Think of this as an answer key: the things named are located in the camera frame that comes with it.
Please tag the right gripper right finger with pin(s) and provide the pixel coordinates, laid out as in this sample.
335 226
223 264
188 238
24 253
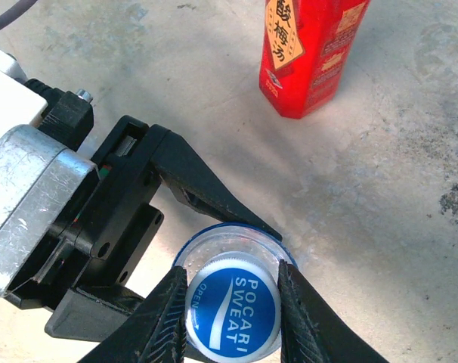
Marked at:
308 332

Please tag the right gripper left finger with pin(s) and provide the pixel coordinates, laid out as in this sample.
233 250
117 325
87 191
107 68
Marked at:
153 332

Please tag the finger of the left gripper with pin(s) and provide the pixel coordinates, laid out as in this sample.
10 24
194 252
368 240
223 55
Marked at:
89 317
191 177

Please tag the clear bottle blue label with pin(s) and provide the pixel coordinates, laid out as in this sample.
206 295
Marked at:
214 246

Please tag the blue Pocari Sweat cap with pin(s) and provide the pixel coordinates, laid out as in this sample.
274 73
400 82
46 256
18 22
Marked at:
233 314

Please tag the red plum drink bottle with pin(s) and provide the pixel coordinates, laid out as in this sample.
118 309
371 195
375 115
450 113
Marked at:
308 75

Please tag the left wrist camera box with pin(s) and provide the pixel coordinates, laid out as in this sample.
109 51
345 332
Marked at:
6 83

